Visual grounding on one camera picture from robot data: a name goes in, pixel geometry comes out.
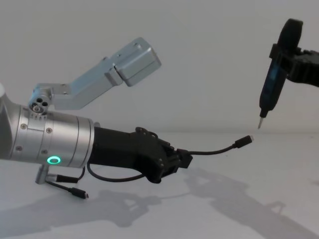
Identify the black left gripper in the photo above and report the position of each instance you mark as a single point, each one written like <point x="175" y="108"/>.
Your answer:
<point x="119" y="152"/>

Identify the white table cloth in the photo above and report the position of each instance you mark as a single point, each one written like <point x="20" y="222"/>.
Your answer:
<point x="249" y="186"/>

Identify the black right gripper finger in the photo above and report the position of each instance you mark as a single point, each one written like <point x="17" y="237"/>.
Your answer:
<point x="309" y="56"/>
<point x="306" y="73"/>

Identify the black electric screwdriver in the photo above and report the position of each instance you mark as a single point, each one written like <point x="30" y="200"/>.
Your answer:
<point x="271" y="79"/>

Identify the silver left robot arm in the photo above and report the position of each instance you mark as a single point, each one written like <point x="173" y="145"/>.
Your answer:
<point x="54" y="139"/>

